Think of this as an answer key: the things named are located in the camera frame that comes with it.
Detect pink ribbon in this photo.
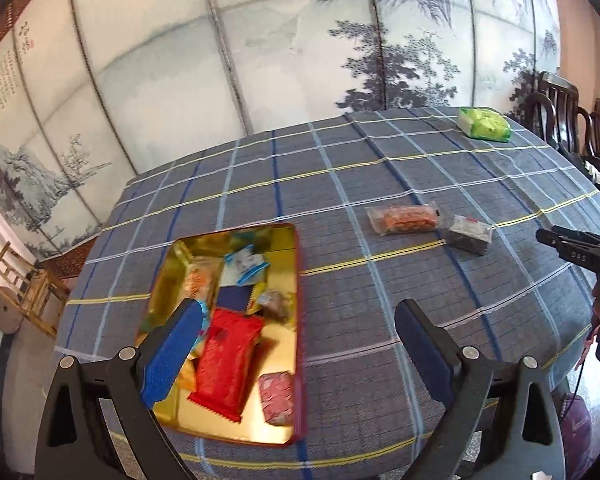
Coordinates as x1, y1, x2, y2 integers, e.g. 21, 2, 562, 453
574, 318, 600, 370

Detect dark wooden chair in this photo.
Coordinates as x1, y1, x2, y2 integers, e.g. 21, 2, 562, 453
522, 72, 600, 177

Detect painted folding screen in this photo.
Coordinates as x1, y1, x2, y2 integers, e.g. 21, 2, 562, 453
0, 0, 560, 259

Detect green tissue pack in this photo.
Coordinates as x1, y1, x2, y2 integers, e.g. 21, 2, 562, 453
456, 107, 512, 143

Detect round stone millstone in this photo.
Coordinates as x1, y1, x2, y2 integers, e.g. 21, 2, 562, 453
0, 287, 23, 335

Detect plaid blue grey tablecloth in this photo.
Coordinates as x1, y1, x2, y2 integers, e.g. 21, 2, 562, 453
54, 107, 600, 479

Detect clear brown pastry packet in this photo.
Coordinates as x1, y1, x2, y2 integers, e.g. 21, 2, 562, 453
178, 256, 223, 310

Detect red gold toffee tin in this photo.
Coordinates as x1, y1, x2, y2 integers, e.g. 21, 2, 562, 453
137, 223, 306, 448

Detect yellow-edged clear candy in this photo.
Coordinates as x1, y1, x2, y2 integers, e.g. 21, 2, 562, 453
246, 282, 292, 323

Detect orange snack packet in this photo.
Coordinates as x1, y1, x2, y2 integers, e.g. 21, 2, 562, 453
176, 356, 197, 392

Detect red snack packet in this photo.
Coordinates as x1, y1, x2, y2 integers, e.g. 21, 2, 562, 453
188, 307, 264, 422

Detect navy light-blue snack pack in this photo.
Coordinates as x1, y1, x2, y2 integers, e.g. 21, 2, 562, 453
215, 273, 254, 313

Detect small bamboo chair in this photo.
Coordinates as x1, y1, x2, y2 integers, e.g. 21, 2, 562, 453
0, 242, 70, 338

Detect pink white cake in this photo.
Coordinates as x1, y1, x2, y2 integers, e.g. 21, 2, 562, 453
258, 372, 294, 426

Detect dark seaweed snack packet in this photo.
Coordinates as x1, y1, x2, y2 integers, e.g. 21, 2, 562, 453
443, 214, 494, 256

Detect purple bag on floor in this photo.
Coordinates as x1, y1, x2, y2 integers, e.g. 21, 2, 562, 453
559, 393, 592, 480

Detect small blue-edged clear candy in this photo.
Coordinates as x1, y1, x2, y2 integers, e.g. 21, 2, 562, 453
220, 244, 270, 286

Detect clear bag orange crackers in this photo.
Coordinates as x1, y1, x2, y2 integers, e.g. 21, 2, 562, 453
365, 203, 440, 236

